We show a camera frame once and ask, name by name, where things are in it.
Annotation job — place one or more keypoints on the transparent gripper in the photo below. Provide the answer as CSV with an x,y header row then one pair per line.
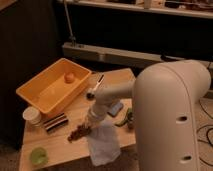
x,y
90,124

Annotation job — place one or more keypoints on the dark grape bunch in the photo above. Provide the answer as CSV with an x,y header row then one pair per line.
x,y
81,131

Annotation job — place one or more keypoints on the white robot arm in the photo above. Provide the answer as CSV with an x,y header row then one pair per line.
x,y
163,104

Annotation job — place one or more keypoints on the white paper cup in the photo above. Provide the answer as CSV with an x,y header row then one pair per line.
x,y
32,115

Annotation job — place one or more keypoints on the white cloth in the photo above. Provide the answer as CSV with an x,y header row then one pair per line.
x,y
103,144

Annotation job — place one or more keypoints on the blue sponge block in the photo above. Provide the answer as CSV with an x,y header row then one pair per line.
x,y
114,110

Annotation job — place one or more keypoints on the striped black white block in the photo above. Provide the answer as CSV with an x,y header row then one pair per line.
x,y
55,122

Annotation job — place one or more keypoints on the green vegetable toy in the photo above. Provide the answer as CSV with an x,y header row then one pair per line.
x,y
127,120

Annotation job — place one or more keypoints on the black white marker pen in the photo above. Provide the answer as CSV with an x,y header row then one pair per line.
x,y
99,82

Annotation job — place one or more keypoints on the small orange fruit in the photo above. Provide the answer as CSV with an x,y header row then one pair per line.
x,y
69,78

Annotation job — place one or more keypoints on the orange plastic bin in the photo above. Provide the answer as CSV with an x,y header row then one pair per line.
x,y
49,93

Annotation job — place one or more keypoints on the grey metal stand pole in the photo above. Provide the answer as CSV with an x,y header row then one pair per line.
x,y
72,37

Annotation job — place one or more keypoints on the wooden shelf board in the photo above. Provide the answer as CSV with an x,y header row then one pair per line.
x,y
139,8

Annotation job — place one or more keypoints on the long grey floor rail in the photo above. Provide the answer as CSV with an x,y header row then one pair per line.
x,y
113,56

